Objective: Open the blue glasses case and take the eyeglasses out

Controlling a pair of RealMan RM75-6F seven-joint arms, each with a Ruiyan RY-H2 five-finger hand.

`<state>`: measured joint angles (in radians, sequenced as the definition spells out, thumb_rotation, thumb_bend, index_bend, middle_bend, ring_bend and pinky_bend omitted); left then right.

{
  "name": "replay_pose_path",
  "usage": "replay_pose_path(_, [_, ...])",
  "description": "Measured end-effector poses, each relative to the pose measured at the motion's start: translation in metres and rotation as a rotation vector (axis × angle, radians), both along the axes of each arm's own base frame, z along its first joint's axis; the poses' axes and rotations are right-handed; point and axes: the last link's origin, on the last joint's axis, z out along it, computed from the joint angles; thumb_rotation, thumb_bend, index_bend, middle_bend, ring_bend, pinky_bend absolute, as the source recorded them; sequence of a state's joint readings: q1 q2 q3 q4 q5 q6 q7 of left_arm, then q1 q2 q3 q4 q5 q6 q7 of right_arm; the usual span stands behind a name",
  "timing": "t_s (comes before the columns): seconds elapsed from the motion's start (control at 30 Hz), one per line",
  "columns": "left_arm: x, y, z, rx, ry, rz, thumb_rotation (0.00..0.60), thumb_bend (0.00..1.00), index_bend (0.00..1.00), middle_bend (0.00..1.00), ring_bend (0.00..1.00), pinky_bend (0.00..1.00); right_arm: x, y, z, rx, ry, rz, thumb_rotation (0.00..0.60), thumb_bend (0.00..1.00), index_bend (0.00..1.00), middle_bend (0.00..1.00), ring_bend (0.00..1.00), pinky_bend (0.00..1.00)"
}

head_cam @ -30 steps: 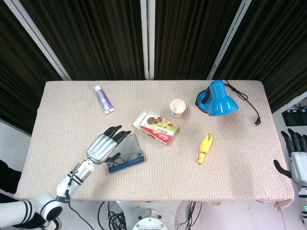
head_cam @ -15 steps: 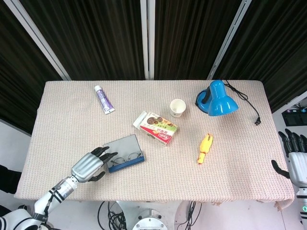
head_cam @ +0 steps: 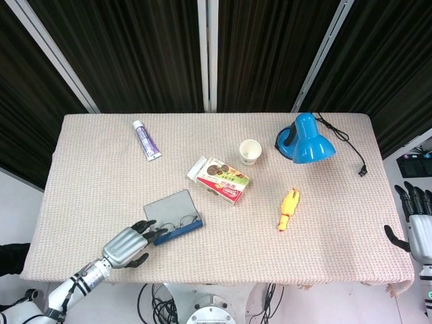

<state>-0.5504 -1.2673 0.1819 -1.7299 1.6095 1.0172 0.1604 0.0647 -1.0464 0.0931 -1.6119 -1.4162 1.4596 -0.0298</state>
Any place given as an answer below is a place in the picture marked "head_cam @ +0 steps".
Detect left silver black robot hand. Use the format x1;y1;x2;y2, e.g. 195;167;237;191
102;219;169;270

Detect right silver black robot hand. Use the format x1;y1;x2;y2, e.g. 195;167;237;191
383;181;432;263

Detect blue glasses case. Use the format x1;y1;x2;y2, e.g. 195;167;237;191
143;189;205;246

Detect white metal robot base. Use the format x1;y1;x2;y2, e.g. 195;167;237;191
163;282;271;324

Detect red green cookie box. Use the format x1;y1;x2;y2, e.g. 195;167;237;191
187;156;252;207

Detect black electronic device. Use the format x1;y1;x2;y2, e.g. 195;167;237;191
396;154;432;179

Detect purple white toothpaste tube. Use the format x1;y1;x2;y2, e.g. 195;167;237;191
132;120;162;162

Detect beige woven tablecloth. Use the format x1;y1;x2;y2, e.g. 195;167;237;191
19;113;415;300

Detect yellow rubber chicken toy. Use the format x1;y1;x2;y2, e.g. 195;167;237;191
277;188;301;232

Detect blue desk lamp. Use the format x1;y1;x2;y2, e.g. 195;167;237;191
275;113;338;165

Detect white paper cup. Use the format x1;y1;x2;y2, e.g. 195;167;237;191
239;139;263;167

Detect black pleated curtain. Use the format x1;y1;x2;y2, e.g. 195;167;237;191
217;0;340;113
302;0;432;159
30;0;206;114
0;0;89;190

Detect thin metal frame eyeglasses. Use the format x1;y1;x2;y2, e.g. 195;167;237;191
157;214;200;234

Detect black floor cable bundle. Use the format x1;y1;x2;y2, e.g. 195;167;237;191
136;282;180;324
248;282;286;324

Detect black lamp power cord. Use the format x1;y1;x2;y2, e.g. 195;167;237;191
312;112;369;176

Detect white frame post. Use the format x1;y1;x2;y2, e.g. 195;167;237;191
9;0;101;114
196;0;219;113
292;0;355;113

